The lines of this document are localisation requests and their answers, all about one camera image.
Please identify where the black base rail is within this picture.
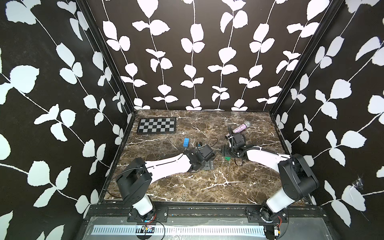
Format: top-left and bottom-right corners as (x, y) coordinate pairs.
(86, 202), (327, 225)

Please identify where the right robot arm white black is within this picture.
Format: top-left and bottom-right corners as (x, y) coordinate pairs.
(221, 144), (320, 215)

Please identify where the purple glitter microphone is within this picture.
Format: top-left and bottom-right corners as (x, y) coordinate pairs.
(233, 121), (251, 134)

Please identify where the black white checkerboard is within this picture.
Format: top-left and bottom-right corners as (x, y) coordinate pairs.
(137, 117), (177, 135)

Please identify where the white perforated strip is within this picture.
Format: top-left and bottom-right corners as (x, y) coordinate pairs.
(91, 225), (265, 237)

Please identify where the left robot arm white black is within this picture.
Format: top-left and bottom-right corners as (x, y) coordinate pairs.
(115, 148), (216, 217)

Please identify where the light blue long lego brick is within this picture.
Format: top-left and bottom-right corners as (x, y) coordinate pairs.
(183, 138), (190, 148)

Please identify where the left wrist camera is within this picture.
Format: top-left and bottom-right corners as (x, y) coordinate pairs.
(198, 145), (216, 162)

